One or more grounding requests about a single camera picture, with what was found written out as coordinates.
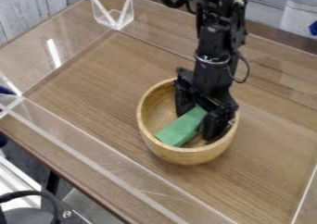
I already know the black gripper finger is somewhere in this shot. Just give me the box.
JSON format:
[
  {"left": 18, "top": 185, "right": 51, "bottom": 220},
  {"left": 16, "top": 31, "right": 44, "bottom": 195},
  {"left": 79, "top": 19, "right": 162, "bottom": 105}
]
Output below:
[
  {"left": 175, "top": 89, "right": 195, "bottom": 117},
  {"left": 201, "top": 109, "right": 232, "bottom": 141}
]

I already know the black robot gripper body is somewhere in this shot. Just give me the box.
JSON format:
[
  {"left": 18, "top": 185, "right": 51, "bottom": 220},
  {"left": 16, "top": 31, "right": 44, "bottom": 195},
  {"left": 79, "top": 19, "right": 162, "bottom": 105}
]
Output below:
[{"left": 175, "top": 54, "right": 240, "bottom": 118}]

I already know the green rectangular block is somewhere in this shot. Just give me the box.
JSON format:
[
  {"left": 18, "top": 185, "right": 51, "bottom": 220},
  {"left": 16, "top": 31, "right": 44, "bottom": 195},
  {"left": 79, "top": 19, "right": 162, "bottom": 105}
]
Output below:
[{"left": 155, "top": 106, "right": 207, "bottom": 147}]

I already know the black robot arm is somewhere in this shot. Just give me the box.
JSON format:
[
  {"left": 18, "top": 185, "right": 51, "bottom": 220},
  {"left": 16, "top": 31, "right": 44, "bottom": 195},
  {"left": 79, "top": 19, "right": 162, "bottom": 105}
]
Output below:
[{"left": 161, "top": 0, "right": 248, "bottom": 140}]

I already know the brown wooden bowl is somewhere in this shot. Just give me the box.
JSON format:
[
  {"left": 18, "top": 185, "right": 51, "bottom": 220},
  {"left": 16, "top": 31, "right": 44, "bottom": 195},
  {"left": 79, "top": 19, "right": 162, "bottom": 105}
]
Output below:
[{"left": 137, "top": 79, "right": 240, "bottom": 166}]

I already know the blue object at right edge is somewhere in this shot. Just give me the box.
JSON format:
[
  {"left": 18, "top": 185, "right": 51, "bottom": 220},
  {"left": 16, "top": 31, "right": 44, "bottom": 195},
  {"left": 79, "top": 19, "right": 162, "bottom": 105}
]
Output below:
[{"left": 309, "top": 20, "right": 317, "bottom": 36}]

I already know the blue object at edge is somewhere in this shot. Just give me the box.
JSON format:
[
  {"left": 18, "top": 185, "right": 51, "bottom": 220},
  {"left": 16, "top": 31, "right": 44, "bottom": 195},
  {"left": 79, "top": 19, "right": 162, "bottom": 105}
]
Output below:
[
  {"left": 309, "top": 20, "right": 317, "bottom": 36},
  {"left": 0, "top": 85, "right": 16, "bottom": 148}
]

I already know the white container in background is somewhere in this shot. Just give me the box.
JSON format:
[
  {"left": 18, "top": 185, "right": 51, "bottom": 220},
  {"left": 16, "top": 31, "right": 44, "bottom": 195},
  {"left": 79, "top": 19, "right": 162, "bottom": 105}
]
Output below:
[{"left": 280, "top": 0, "right": 317, "bottom": 40}]

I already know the black table leg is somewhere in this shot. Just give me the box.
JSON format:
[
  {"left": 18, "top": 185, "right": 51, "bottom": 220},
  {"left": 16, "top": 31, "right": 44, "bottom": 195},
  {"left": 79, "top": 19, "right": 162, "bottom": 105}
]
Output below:
[{"left": 46, "top": 171, "right": 60, "bottom": 195}]

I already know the blue object at left edge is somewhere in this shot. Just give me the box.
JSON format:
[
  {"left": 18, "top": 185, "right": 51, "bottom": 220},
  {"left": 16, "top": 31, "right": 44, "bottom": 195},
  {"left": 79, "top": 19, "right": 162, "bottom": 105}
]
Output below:
[{"left": 0, "top": 85, "right": 16, "bottom": 148}]

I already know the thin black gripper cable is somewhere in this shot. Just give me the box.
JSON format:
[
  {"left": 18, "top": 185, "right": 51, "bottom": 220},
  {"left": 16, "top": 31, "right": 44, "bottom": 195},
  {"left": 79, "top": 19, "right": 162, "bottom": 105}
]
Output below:
[{"left": 226, "top": 50, "right": 252, "bottom": 84}]

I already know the clear acrylic enclosure wall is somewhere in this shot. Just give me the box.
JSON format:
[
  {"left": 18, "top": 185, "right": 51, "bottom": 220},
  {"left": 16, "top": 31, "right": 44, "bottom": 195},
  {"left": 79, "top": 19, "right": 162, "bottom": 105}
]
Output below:
[{"left": 0, "top": 0, "right": 317, "bottom": 224}]

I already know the clear acrylic corner bracket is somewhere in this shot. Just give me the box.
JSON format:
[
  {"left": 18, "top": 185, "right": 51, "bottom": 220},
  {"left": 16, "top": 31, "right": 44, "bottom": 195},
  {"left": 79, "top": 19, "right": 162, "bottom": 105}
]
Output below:
[{"left": 91, "top": 0, "right": 134, "bottom": 31}]

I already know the black cable loop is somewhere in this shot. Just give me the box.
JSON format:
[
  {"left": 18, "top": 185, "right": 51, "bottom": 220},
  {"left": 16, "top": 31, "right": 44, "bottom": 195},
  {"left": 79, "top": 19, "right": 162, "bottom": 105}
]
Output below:
[{"left": 0, "top": 190, "right": 59, "bottom": 224}]

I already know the grey metal base plate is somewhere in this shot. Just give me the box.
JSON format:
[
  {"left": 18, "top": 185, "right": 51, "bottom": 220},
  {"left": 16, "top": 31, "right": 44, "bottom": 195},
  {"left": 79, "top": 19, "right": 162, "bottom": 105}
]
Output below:
[{"left": 0, "top": 195, "right": 88, "bottom": 224}]

